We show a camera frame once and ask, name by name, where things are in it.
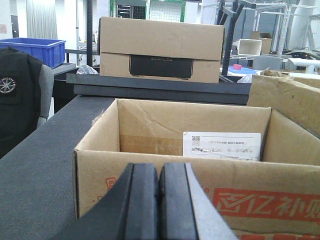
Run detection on black vest with patch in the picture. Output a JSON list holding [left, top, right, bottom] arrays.
[[0, 47, 43, 157]]

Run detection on grey chair back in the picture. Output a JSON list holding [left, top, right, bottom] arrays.
[[252, 55, 281, 71]]

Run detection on blue plastic crate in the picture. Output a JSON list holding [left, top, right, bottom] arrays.
[[0, 37, 66, 69]]

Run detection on torn plain cardboard box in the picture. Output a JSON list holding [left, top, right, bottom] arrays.
[[247, 74, 320, 137]]

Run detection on cardboard box red print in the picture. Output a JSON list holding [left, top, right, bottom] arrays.
[[73, 99, 320, 240]]

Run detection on small distant cardboard box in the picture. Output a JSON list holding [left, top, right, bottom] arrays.
[[250, 31, 273, 54]]

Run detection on white shipping label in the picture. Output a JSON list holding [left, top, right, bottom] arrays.
[[182, 131, 262, 162]]

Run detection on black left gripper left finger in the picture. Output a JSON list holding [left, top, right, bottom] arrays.
[[53, 163, 159, 240]]

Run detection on clear plastic bag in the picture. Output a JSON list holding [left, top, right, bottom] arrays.
[[76, 65, 99, 75]]

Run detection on large closed cardboard box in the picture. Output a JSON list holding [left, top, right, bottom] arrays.
[[99, 16, 225, 84]]

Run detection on white plastic bin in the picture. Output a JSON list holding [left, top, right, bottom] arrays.
[[234, 38, 262, 56]]

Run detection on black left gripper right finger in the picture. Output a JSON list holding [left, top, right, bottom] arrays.
[[159, 162, 237, 240]]

